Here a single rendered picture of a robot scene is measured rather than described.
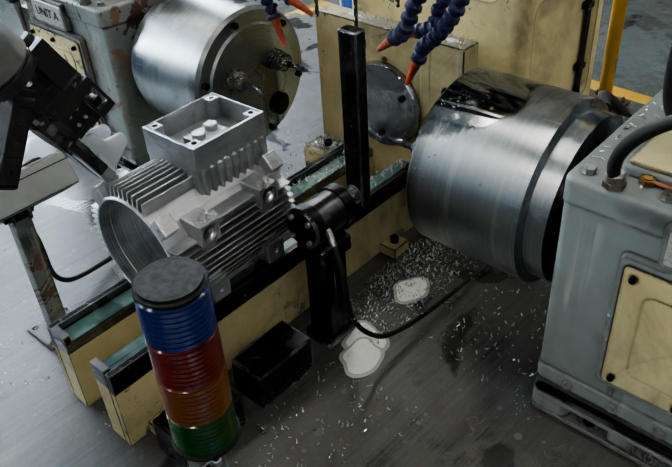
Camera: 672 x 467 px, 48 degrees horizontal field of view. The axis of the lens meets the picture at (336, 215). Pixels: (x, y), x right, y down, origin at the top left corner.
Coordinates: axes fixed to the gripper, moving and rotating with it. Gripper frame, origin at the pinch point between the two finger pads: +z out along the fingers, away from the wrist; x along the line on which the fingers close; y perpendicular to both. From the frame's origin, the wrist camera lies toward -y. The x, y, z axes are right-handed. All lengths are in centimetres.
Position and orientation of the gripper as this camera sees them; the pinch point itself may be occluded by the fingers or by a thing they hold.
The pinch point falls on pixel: (107, 179)
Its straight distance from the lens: 99.4
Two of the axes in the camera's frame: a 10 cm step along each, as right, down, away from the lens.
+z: 3.9, 4.7, 7.9
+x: -7.4, -3.5, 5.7
